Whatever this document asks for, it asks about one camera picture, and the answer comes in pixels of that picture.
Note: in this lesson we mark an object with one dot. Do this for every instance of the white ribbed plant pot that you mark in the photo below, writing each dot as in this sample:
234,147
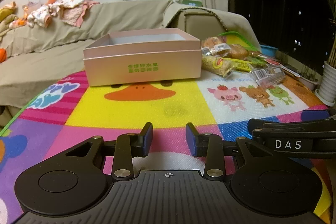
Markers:
329,82

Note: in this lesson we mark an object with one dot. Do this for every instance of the green packet on armrest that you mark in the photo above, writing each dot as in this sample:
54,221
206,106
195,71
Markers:
193,3

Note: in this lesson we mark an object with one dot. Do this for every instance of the beige covered sofa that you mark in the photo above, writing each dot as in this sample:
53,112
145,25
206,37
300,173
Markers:
52,56

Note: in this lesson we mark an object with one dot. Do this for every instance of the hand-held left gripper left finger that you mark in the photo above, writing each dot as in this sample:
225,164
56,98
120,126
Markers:
148,140

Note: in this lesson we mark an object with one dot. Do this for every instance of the bread packet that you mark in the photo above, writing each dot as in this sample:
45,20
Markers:
237,52
212,44

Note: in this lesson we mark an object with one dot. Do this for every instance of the pile of baby clothes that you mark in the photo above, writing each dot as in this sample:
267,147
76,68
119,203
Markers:
68,8

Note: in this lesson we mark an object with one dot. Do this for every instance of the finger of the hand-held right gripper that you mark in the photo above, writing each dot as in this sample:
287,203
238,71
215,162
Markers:
275,123

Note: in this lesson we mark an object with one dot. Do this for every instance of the blue plastic basin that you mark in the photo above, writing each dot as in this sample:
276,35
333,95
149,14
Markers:
269,50

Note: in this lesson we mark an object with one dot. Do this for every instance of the yellow green snack packet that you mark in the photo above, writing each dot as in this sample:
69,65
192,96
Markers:
225,64

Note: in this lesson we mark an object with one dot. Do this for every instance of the yellow plush toy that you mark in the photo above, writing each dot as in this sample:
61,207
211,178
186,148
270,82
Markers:
5,14

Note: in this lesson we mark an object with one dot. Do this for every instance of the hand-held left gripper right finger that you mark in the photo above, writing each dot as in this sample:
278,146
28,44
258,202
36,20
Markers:
191,142

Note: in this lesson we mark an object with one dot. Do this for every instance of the orange ball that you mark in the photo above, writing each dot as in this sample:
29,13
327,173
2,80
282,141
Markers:
2,56

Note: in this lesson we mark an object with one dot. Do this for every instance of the clear plastic snack packet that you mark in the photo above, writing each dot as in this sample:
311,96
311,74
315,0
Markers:
267,75

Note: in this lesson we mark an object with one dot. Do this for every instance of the white planter bowl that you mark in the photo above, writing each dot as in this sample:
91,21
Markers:
308,81

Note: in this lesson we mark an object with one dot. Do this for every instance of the red white snack packet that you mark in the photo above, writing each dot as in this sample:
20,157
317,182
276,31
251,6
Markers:
273,61

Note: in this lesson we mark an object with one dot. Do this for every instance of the pink cardboard box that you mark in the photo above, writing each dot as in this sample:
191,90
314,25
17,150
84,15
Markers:
141,71

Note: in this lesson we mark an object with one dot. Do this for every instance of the colourful cartoon play mat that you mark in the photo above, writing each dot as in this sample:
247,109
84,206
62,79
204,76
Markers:
168,108

